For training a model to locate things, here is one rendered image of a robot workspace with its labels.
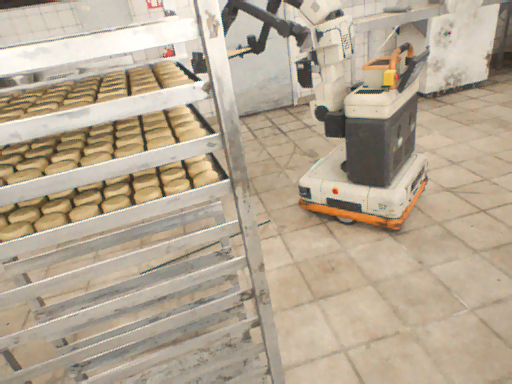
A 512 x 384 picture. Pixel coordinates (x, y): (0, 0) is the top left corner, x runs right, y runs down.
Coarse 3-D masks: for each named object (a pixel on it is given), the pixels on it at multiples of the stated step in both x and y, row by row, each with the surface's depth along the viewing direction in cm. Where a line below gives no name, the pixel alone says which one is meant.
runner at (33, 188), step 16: (176, 144) 60; (192, 144) 61; (208, 144) 62; (112, 160) 58; (128, 160) 59; (144, 160) 60; (160, 160) 60; (176, 160) 61; (48, 176) 56; (64, 176) 57; (80, 176) 57; (96, 176) 58; (112, 176) 59; (0, 192) 55; (16, 192) 55; (32, 192) 56; (48, 192) 57
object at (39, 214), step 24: (168, 168) 78; (192, 168) 74; (72, 192) 75; (96, 192) 71; (120, 192) 70; (144, 192) 68; (168, 192) 67; (0, 216) 68; (24, 216) 67; (48, 216) 65; (72, 216) 64; (0, 240) 64
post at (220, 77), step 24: (216, 0) 50; (216, 24) 52; (216, 48) 53; (216, 72) 54; (216, 96) 56; (240, 144) 60; (240, 168) 62; (240, 192) 64; (240, 216) 67; (264, 288) 76; (264, 312) 79; (264, 336) 82
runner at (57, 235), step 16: (192, 192) 65; (208, 192) 66; (224, 192) 67; (128, 208) 62; (144, 208) 63; (160, 208) 64; (176, 208) 65; (80, 224) 61; (96, 224) 62; (112, 224) 62; (16, 240) 58; (32, 240) 59; (48, 240) 60; (64, 240) 61; (0, 256) 59
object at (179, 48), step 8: (168, 0) 88; (168, 8) 88; (168, 16) 89; (176, 48) 93; (184, 48) 93; (216, 200) 115; (216, 216) 117; (216, 224) 119; (224, 240) 122; (232, 280) 131; (240, 320) 140; (248, 336) 145
